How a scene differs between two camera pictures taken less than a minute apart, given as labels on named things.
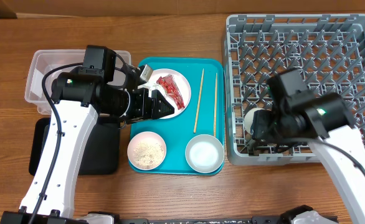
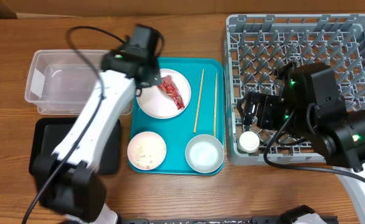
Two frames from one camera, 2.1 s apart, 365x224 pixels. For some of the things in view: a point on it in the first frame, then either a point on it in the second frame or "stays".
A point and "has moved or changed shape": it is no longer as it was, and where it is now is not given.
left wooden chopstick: [199, 102] stays
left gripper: [144, 110] -> [153, 75]
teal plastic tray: [203, 114] stays
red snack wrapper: [171, 88] stays
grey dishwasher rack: [335, 53] stays
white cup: [248, 119] has moved or changed shape
